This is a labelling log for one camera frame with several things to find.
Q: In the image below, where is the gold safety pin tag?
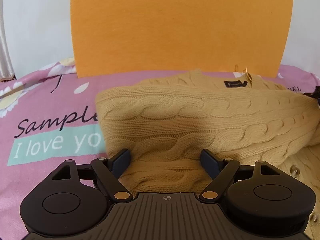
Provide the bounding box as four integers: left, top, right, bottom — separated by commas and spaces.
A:
233, 64, 252, 82

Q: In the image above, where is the orange felt board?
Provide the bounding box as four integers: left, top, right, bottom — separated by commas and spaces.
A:
71, 0, 293, 77

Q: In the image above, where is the beige satin curtain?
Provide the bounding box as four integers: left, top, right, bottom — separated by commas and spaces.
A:
0, 0, 15, 82

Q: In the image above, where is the tan cable-knit cardigan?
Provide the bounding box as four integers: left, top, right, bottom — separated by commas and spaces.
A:
94, 68, 320, 240

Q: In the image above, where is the pink floral bed sheet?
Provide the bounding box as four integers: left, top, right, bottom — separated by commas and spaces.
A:
0, 57, 320, 240

